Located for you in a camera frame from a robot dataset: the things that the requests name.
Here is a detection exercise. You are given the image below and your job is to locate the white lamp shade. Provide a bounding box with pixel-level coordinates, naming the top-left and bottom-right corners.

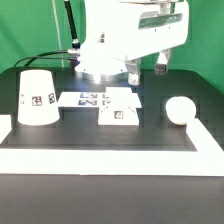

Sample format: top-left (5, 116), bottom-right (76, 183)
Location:
top-left (18, 69), bottom-right (60, 126)

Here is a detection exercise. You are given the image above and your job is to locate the black cable conduit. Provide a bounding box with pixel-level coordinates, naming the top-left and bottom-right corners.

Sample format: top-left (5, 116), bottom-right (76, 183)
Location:
top-left (63, 0), bottom-right (81, 50)

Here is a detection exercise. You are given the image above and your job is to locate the white lamp bulb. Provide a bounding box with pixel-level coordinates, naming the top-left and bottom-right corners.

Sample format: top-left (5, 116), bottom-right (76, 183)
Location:
top-left (166, 96), bottom-right (196, 125)

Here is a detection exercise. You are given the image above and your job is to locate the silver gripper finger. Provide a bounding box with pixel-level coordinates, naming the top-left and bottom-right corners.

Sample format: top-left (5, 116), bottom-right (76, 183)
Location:
top-left (126, 59), bottom-right (141, 86)
top-left (155, 49), bottom-right (172, 75)

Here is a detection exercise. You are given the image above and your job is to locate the white lamp base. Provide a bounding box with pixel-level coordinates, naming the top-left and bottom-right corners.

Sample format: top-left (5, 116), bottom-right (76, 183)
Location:
top-left (98, 87), bottom-right (141, 126)

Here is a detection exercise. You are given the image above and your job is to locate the white marker sheet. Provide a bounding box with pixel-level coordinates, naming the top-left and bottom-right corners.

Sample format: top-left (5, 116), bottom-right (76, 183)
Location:
top-left (58, 92), bottom-right (111, 107)

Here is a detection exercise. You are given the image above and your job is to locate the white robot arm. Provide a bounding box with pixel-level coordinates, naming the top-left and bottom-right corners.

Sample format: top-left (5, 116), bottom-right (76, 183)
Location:
top-left (75, 0), bottom-right (189, 85)

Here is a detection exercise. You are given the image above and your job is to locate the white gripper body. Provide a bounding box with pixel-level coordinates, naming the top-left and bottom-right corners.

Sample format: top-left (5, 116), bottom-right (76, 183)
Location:
top-left (110, 0), bottom-right (189, 61)

